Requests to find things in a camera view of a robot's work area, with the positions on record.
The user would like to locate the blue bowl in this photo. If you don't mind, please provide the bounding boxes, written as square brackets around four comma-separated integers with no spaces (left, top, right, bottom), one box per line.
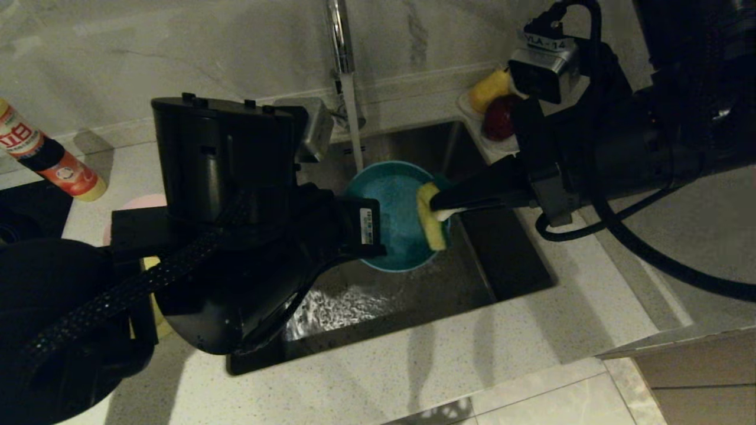
[343,161,453,273]

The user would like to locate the green sponge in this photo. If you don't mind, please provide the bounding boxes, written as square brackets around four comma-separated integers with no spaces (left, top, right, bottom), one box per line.
[416,181,451,252]

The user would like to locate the chrome faucet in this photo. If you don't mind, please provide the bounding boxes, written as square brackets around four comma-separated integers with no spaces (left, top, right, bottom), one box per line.
[322,0,367,132]

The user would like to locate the stainless steel sink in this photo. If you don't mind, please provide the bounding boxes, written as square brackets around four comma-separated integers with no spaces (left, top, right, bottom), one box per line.
[227,120,556,376]

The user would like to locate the white fruit dish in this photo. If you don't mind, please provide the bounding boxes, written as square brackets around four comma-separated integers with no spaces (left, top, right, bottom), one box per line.
[456,89,522,156]

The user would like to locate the dark red apple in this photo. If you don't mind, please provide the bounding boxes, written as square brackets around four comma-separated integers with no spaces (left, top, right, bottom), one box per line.
[483,94,523,142]

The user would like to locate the yellow pear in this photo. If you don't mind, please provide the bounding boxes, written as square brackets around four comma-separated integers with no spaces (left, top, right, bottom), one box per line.
[470,68,514,115]

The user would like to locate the yellow bowl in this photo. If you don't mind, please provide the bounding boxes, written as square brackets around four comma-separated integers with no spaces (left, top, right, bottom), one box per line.
[142,256,173,341]

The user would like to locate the pink bowl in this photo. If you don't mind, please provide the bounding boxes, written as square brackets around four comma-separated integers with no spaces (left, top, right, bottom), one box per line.
[103,194,169,246]

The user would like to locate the black glass cooktop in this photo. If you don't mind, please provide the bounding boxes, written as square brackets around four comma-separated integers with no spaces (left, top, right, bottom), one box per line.
[0,179,76,244]

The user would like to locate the beige wooden cabinet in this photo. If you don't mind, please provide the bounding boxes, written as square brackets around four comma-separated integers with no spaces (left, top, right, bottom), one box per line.
[591,323,756,425]

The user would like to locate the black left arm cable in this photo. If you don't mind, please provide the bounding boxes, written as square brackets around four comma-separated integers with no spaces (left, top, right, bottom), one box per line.
[21,221,243,364]

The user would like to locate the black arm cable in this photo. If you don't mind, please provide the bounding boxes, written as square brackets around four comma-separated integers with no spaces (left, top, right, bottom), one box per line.
[21,221,243,364]
[535,0,756,303]

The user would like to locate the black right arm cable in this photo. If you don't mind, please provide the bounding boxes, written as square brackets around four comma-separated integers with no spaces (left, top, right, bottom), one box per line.
[535,0,756,303]

